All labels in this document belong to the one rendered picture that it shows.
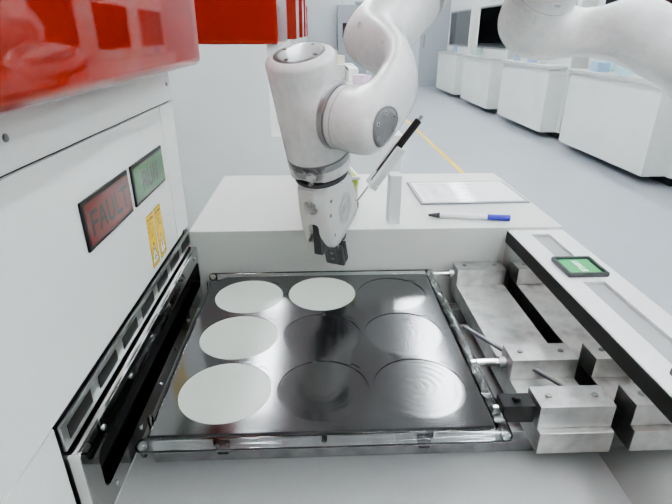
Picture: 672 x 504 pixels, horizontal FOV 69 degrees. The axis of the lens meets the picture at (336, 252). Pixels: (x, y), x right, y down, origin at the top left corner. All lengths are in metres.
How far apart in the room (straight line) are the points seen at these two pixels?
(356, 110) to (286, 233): 0.32
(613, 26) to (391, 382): 0.62
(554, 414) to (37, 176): 0.53
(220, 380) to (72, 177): 0.27
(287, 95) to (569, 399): 0.45
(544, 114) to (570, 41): 6.23
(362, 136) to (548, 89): 6.58
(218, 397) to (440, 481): 0.26
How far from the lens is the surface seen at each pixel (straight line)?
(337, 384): 0.57
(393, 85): 0.58
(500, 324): 0.75
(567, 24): 0.92
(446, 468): 0.61
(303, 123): 0.60
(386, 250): 0.83
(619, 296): 0.72
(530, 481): 0.62
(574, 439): 0.61
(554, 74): 7.11
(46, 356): 0.45
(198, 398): 0.57
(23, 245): 0.42
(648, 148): 5.23
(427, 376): 0.59
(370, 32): 0.68
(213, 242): 0.84
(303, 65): 0.58
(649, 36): 0.90
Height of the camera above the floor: 1.26
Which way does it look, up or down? 24 degrees down
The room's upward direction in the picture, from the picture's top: straight up
